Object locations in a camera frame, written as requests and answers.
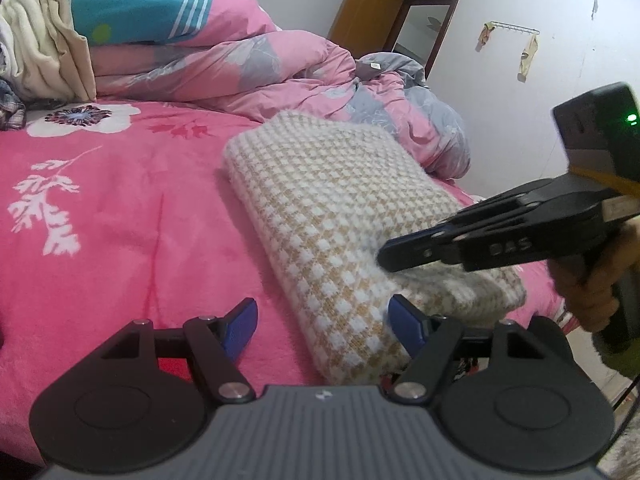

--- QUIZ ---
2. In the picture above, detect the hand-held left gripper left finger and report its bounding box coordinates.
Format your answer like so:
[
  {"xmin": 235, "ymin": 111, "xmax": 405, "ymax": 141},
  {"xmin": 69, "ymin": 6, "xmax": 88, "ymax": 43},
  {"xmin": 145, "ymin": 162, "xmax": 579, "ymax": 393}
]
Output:
[{"xmin": 100, "ymin": 297, "xmax": 258, "ymax": 405}]

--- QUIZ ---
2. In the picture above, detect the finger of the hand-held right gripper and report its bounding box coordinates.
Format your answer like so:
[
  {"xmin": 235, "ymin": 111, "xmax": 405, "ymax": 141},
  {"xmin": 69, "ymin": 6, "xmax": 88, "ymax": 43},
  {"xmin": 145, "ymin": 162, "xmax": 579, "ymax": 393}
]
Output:
[
  {"xmin": 377, "ymin": 225, "xmax": 468, "ymax": 273},
  {"xmin": 440, "ymin": 192, "xmax": 526, "ymax": 233}
]

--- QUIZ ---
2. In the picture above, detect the blue striped blanket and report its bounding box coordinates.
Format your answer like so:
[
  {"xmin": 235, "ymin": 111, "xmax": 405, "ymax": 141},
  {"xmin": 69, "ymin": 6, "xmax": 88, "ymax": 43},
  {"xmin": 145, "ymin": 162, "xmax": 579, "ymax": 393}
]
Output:
[{"xmin": 67, "ymin": 0, "xmax": 216, "ymax": 47}]

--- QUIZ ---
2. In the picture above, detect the pink grey floral duvet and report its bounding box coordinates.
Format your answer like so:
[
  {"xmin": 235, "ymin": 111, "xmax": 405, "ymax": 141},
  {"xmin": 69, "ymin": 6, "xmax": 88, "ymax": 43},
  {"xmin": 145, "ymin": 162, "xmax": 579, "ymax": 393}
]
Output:
[{"xmin": 90, "ymin": 0, "xmax": 472, "ymax": 181}]

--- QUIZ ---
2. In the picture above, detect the metal wall hook rack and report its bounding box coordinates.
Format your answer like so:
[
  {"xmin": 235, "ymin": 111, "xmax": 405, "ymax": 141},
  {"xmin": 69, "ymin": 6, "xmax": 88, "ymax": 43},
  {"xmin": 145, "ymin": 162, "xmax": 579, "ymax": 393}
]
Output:
[{"xmin": 487, "ymin": 21, "xmax": 541, "ymax": 36}]

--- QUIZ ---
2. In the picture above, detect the small hanging cloth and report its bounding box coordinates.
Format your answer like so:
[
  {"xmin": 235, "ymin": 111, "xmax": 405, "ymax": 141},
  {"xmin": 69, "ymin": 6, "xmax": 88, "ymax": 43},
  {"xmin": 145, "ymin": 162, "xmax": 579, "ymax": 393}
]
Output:
[{"xmin": 476, "ymin": 22, "xmax": 497, "ymax": 52}]

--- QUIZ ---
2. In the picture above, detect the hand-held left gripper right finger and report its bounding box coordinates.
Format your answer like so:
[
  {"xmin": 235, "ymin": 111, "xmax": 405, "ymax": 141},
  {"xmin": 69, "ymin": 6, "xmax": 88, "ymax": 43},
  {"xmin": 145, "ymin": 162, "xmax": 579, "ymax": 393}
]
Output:
[{"xmin": 387, "ymin": 294, "xmax": 548, "ymax": 405}]

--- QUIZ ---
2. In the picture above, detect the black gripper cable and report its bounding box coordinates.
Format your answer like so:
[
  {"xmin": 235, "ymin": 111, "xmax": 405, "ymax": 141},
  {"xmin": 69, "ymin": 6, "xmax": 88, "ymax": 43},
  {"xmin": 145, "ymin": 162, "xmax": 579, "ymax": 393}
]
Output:
[{"xmin": 607, "ymin": 372, "xmax": 640, "ymax": 453}]

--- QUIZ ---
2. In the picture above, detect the beige white checked coat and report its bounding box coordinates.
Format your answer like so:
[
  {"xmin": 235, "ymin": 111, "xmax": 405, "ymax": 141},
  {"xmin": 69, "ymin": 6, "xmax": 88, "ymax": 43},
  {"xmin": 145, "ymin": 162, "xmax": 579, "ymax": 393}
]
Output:
[{"xmin": 222, "ymin": 111, "xmax": 527, "ymax": 387}]

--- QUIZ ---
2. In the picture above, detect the cream folded garment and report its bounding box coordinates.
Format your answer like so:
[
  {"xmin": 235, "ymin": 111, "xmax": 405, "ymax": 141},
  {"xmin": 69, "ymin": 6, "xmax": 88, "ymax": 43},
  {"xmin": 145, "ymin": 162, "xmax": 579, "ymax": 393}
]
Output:
[{"xmin": 37, "ymin": 0, "xmax": 98, "ymax": 103}]

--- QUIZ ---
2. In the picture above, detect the white folded garment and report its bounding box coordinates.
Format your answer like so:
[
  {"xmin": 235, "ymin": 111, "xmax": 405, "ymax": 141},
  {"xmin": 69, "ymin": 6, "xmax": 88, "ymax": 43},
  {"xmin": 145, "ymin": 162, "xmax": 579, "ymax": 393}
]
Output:
[{"xmin": 0, "ymin": 0, "xmax": 63, "ymax": 102}]

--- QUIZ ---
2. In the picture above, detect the blue denim garment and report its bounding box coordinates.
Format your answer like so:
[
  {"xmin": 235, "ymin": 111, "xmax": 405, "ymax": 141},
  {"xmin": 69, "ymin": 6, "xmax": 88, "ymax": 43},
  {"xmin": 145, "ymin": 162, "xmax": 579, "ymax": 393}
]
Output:
[{"xmin": 0, "ymin": 77, "xmax": 27, "ymax": 132}]

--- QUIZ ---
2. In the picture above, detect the long hanging cloth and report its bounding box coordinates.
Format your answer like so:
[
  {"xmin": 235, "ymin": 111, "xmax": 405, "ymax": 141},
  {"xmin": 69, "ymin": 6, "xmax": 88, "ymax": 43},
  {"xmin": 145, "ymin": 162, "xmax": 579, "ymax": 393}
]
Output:
[{"xmin": 517, "ymin": 35, "xmax": 541, "ymax": 83}]

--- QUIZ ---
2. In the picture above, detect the person's right hand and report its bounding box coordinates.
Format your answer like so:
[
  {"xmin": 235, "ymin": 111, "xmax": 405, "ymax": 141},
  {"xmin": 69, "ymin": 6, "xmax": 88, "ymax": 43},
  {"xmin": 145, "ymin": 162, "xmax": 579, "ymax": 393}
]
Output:
[{"xmin": 550, "ymin": 220, "xmax": 640, "ymax": 333}]

